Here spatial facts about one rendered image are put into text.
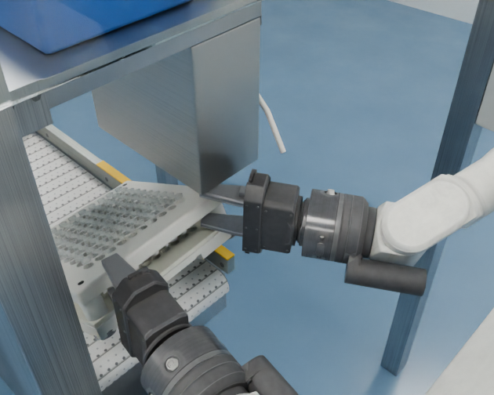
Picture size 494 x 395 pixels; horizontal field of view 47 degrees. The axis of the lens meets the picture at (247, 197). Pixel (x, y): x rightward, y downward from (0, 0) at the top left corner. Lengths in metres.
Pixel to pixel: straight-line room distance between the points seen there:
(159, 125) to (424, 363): 1.47
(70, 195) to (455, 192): 0.67
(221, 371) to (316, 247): 0.22
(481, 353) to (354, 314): 1.63
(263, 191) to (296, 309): 1.38
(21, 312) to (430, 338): 1.68
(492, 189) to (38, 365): 0.55
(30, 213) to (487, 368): 0.35
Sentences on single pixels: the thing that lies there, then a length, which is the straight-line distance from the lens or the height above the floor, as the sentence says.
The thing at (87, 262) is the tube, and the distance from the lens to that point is 0.73.
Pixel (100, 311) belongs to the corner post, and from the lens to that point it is 0.71.
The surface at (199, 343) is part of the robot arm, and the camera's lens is 0.58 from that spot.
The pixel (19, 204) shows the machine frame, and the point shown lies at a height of 1.32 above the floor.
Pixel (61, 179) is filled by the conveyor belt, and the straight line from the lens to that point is 1.12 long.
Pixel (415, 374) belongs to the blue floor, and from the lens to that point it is 1.98.
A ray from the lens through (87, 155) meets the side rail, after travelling 1.11.
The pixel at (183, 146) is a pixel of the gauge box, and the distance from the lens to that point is 0.69.
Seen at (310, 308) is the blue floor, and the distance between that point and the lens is 2.06.
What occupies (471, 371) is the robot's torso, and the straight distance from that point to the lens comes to 0.44.
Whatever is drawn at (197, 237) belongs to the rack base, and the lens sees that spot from 0.79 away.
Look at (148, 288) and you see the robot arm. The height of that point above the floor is 1.16.
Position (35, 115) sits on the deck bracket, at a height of 1.35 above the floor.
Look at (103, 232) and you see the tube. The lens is 0.79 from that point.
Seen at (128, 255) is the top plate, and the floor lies 1.11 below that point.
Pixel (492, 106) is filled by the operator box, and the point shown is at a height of 1.00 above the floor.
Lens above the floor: 1.61
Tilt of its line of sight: 41 degrees down
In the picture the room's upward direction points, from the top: straight up
